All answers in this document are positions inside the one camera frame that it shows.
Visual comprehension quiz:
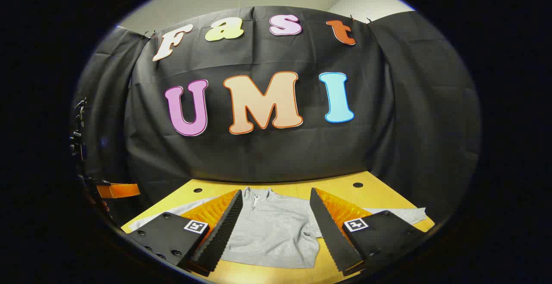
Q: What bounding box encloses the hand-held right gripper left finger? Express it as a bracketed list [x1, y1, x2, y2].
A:
[126, 189, 244, 277]

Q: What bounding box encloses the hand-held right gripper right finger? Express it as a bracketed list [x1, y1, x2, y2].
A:
[309, 187, 428, 276]

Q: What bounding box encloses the grey zip-neck sweatshirt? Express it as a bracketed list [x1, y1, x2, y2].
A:
[128, 187, 427, 269]

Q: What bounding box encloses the black backdrop cloth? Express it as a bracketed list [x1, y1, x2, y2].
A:
[73, 6, 481, 228]

